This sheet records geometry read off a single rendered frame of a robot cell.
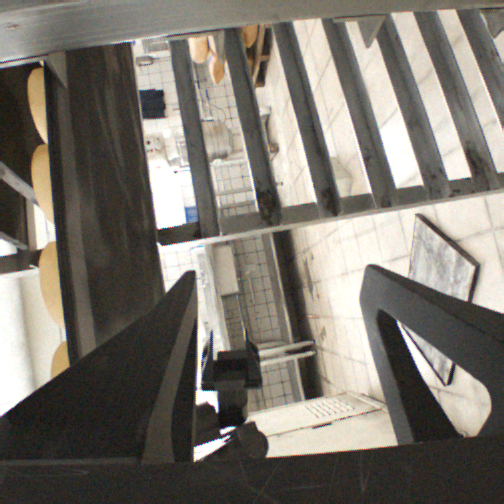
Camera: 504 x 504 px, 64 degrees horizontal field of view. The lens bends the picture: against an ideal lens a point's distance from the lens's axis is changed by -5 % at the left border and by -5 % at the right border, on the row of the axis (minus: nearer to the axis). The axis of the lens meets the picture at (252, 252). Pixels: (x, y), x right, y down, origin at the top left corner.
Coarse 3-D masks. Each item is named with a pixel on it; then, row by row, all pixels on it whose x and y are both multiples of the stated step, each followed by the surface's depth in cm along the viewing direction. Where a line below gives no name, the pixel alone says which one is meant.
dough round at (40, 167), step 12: (36, 156) 23; (48, 156) 23; (36, 168) 22; (48, 168) 22; (36, 180) 22; (48, 180) 22; (36, 192) 22; (48, 192) 22; (48, 204) 23; (48, 216) 23
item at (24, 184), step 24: (0, 72) 35; (24, 72) 41; (0, 96) 35; (24, 96) 40; (0, 120) 34; (24, 120) 40; (0, 144) 33; (24, 144) 39; (0, 168) 34; (24, 168) 38; (24, 192) 40
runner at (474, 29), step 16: (464, 16) 74; (480, 16) 72; (464, 32) 73; (480, 32) 73; (480, 48) 73; (480, 64) 72; (496, 64) 71; (496, 80) 72; (496, 96) 71; (496, 112) 70
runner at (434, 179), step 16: (384, 32) 72; (384, 48) 71; (400, 48) 69; (384, 64) 70; (400, 64) 70; (400, 80) 70; (400, 96) 69; (416, 96) 67; (400, 112) 68; (416, 112) 68; (416, 128) 68; (416, 144) 67; (432, 144) 66; (416, 160) 67; (432, 160) 67; (432, 176) 66; (432, 192) 66; (448, 192) 64
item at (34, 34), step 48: (0, 0) 17; (48, 0) 17; (96, 0) 18; (144, 0) 18; (192, 0) 19; (240, 0) 19; (288, 0) 20; (336, 0) 20; (384, 0) 21; (432, 0) 21; (480, 0) 22; (0, 48) 19; (48, 48) 20
